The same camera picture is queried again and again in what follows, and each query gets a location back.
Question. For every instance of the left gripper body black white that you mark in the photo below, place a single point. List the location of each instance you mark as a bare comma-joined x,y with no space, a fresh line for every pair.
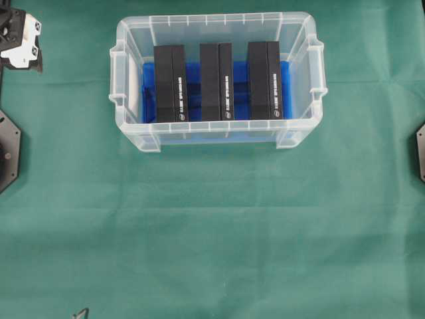
20,33

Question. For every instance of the black box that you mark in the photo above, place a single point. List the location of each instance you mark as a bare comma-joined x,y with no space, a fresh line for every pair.
217,82
171,84
265,81

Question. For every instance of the clear plastic storage case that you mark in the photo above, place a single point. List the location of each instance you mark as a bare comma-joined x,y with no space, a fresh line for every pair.
132,77

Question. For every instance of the blue foam insert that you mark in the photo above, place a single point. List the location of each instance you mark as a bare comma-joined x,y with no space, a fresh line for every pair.
241,104

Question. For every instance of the green table cloth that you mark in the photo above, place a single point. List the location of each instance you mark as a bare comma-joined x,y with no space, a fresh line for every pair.
333,228

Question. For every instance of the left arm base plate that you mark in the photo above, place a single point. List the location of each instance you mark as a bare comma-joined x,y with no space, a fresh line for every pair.
10,151

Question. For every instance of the small black bracket bottom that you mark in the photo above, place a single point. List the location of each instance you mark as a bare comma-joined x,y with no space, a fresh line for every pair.
82,314

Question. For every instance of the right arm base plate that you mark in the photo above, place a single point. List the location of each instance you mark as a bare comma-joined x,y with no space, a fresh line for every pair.
420,140

